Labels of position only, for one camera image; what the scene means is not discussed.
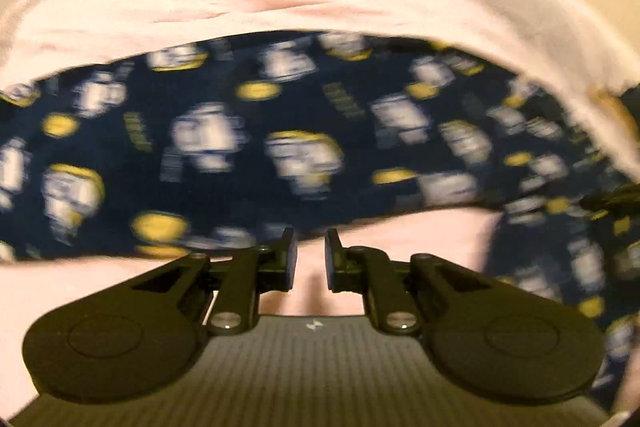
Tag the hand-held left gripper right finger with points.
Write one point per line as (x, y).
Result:
(332, 262)

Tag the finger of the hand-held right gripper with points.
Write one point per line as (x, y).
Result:
(617, 202)

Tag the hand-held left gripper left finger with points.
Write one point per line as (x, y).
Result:
(289, 262)

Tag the navy printed pajama pants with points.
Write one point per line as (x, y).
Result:
(350, 147)

